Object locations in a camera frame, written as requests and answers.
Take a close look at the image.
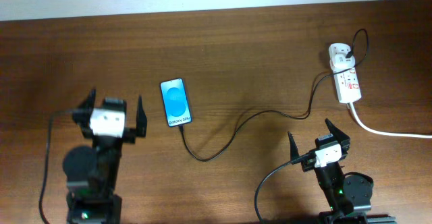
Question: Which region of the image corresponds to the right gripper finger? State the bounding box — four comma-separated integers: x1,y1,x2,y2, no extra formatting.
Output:
325,118,350,150
288,132,300,160

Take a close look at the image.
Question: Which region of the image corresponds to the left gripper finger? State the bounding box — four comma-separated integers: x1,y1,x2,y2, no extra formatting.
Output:
136,96,148,138
78,88,96,111

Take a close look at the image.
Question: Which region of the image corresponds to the blue Galaxy smartphone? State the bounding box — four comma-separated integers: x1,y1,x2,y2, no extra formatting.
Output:
160,78,192,128

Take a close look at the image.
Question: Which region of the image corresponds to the black USB charging cable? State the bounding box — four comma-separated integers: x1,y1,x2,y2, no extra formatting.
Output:
178,28,369,163

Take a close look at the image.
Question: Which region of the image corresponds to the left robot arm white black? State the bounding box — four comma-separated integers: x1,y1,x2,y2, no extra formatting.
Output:
62,89,148,224

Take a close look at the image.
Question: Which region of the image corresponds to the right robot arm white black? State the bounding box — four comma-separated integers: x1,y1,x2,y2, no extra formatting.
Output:
288,119,396,224

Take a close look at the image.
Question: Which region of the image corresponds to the white USB charger plug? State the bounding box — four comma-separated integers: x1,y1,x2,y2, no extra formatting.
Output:
331,54,356,72

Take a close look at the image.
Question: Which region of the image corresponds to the white power strip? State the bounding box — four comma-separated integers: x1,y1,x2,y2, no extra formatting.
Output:
329,43,361,104

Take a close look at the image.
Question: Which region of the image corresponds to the white power strip cord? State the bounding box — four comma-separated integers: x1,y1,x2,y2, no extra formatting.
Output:
346,102,432,140

